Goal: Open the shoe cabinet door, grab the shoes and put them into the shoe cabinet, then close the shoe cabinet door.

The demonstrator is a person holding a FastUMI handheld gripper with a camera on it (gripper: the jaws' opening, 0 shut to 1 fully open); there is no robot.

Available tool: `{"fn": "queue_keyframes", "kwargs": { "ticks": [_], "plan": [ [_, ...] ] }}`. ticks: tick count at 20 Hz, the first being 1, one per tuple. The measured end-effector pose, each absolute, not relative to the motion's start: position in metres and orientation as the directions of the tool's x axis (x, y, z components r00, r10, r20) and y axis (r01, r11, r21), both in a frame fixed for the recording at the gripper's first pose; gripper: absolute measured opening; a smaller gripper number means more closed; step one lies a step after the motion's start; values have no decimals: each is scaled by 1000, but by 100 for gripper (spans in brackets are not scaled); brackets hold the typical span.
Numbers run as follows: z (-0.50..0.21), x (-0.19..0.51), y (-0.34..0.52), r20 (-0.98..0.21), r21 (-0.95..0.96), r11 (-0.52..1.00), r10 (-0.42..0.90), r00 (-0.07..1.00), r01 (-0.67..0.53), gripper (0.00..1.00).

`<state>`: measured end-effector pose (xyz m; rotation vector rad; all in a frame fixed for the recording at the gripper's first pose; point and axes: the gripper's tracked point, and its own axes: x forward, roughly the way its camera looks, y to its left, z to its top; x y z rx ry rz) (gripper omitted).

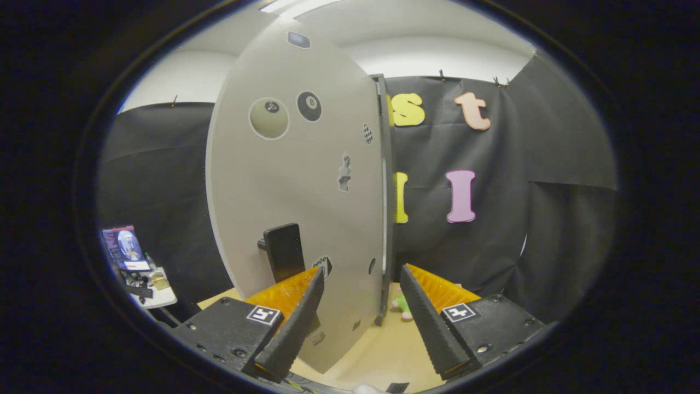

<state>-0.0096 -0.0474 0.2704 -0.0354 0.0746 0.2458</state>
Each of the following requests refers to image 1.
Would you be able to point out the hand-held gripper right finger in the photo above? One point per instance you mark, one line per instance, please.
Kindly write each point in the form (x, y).
(429, 323)

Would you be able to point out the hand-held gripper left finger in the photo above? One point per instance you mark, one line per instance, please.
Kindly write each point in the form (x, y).
(295, 328)

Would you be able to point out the grey shoe cabinet door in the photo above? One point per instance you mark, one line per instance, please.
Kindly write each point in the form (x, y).
(262, 180)

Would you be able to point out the grey shoe cabinet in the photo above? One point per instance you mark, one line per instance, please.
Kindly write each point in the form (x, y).
(387, 142)

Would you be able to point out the green plush toy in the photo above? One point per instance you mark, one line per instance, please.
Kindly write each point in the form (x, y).
(403, 306)

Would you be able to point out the black backdrop cloth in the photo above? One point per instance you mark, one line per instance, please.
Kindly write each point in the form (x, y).
(492, 246)

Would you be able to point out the white side table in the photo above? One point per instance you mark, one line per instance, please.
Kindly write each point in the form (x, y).
(163, 298)

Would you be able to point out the small gold object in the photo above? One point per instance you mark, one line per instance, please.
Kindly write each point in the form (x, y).
(159, 281)

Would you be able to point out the printed picture board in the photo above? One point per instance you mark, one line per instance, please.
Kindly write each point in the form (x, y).
(126, 246)

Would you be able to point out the ceiling light panel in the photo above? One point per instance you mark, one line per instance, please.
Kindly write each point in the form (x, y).
(295, 5)

